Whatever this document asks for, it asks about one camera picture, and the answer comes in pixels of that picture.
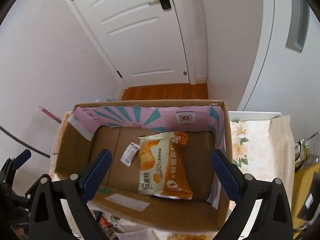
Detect black curved metal rack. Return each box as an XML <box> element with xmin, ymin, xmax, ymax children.
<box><xmin>0</xmin><ymin>126</ymin><xmax>50</xmax><ymax>158</ymax></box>

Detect small white sachet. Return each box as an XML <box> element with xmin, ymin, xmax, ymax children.
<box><xmin>120</xmin><ymin>142</ymin><xmax>140</xmax><ymax>167</ymax></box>

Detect floral white tablecloth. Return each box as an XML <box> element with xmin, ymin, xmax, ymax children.
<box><xmin>228</xmin><ymin>114</ymin><xmax>296</xmax><ymax>240</ymax></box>

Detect white wardrobe door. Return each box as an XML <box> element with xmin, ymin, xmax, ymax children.
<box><xmin>238</xmin><ymin>0</ymin><xmax>319</xmax><ymax>140</ymax></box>

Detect clear bag yellow pastry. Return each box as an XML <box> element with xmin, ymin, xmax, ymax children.
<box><xmin>167</xmin><ymin>234</ymin><xmax>212</xmax><ymax>240</ymax></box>

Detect orange white cake snack bag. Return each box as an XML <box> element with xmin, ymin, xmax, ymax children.
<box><xmin>138</xmin><ymin>132</ymin><xmax>193</xmax><ymax>200</ymax></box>

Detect pink lined cardboard box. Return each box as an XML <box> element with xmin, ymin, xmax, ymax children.
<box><xmin>51</xmin><ymin>100</ymin><xmax>232</xmax><ymax>232</ymax></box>

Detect white bedroom door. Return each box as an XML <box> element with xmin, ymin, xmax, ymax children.
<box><xmin>66</xmin><ymin>0</ymin><xmax>195</xmax><ymax>88</ymax></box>

